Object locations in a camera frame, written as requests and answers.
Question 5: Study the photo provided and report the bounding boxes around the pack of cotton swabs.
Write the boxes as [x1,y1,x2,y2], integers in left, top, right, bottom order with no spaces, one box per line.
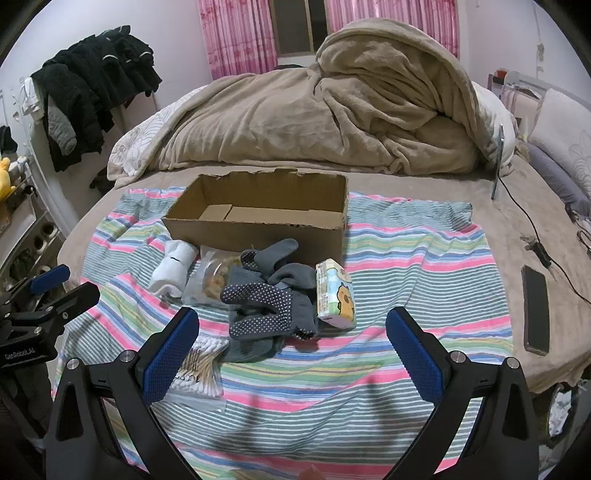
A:
[159,336,230,414]

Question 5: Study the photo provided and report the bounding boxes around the clear bag of snacks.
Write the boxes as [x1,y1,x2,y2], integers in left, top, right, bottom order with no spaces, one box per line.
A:
[181,245,245,309]

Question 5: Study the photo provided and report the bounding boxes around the grey dotted sock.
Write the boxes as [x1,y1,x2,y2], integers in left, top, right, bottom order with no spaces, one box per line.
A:
[225,263,320,364]

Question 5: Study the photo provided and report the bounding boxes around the floral bed sheet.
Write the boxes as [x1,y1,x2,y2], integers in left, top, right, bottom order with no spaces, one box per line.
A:
[111,84,211,178]

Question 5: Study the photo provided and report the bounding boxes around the white floral pillow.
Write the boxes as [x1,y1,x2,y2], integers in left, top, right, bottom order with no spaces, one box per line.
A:
[526,88,591,188]

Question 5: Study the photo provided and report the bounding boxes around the cartoon print tissue pack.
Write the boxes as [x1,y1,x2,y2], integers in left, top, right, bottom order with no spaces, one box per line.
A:
[315,258,357,331]

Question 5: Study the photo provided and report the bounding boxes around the black clothes on rack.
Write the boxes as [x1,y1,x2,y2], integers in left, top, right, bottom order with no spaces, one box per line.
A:
[30,25,163,172]

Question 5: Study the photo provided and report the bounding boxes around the trash bin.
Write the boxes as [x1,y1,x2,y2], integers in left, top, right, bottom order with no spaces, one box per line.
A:
[545,381,583,450]

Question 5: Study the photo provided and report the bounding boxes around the striped towel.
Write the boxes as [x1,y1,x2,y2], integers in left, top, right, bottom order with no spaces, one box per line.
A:
[51,186,515,480]

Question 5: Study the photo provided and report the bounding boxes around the black smartphone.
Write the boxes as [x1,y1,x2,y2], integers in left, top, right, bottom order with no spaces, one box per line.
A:
[521,265,551,355]

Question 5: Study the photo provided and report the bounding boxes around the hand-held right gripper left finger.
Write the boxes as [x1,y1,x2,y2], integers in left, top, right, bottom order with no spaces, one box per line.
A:
[45,306,200,480]

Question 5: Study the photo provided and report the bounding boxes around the pink curtain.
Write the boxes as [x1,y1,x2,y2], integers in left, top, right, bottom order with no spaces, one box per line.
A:
[198,0,278,80]

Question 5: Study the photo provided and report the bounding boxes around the beige fleece blanket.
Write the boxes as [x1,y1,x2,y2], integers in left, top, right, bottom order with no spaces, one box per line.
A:
[107,18,490,189]

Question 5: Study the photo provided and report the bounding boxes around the window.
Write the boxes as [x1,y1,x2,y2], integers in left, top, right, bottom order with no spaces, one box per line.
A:
[270,0,329,58]

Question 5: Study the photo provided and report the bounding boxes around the black cable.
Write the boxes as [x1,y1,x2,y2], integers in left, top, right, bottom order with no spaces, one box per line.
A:
[498,173,591,301]

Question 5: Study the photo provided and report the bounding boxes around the grey dotted gloves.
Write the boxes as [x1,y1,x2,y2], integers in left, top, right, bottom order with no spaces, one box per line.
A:
[222,238,319,342]

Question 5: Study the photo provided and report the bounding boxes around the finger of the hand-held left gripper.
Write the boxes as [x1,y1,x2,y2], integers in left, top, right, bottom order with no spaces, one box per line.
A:
[28,264,71,296]
[46,282,101,326]

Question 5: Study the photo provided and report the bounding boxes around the metal shelf rack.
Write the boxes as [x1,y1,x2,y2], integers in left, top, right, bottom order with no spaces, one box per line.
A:
[0,152,68,296]

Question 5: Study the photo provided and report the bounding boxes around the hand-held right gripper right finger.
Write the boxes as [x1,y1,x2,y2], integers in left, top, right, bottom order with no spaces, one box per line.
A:
[385,306,541,480]

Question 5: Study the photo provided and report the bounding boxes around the brown cardboard box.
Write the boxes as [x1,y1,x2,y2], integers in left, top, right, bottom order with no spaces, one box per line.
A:
[161,167,348,268]

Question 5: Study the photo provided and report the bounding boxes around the white sock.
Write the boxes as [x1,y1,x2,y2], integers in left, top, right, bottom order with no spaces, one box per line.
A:
[148,240,200,301]

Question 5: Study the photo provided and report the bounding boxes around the grey pillow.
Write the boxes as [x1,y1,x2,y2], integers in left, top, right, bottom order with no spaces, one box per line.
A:
[524,142,591,217]

